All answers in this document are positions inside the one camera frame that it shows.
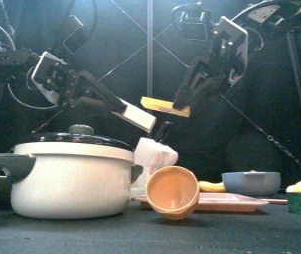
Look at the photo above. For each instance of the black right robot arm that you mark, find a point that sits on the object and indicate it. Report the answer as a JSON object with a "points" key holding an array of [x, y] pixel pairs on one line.
{"points": [[279, 15]]}

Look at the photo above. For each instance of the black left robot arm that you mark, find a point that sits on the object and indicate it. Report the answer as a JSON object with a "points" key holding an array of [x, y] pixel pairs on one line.
{"points": [[1, 59]]}

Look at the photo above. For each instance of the white bottle black cap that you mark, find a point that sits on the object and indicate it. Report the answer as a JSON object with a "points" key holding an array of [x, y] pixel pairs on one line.
{"points": [[154, 158]]}

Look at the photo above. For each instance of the black pot lid grey knob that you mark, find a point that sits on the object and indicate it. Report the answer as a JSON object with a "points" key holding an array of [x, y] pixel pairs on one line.
{"points": [[75, 135]]}

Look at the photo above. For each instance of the orange plastic bowl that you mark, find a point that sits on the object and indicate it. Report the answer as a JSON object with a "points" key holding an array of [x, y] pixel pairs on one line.
{"points": [[172, 191]]}

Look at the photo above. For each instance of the white toy cooking pot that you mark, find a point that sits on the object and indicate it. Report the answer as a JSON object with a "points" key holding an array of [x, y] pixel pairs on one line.
{"points": [[68, 182]]}

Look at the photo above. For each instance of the yellow toy banana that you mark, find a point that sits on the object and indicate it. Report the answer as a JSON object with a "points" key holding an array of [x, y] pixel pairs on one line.
{"points": [[211, 187]]}

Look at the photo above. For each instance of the blue-grey bowl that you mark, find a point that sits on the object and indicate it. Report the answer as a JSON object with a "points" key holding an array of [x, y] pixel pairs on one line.
{"points": [[250, 183]]}

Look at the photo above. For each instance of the pink plastic tray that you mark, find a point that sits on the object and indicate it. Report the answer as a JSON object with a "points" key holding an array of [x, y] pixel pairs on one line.
{"points": [[231, 201]]}

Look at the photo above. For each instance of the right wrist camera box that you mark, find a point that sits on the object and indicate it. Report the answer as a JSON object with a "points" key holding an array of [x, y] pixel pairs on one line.
{"points": [[192, 26]]}

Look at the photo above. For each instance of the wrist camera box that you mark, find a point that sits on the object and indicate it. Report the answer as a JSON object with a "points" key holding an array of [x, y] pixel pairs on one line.
{"points": [[75, 36], [192, 26]]}

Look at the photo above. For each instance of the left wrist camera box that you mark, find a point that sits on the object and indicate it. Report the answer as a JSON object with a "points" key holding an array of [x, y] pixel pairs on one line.
{"points": [[75, 36]]}

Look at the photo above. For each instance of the grey vertical frame pole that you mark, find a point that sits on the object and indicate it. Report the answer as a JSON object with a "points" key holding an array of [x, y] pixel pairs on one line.
{"points": [[150, 49]]}

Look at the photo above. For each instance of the diagonal metal frame rod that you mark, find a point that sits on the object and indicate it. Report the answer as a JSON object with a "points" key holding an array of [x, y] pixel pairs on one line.
{"points": [[267, 135]]}

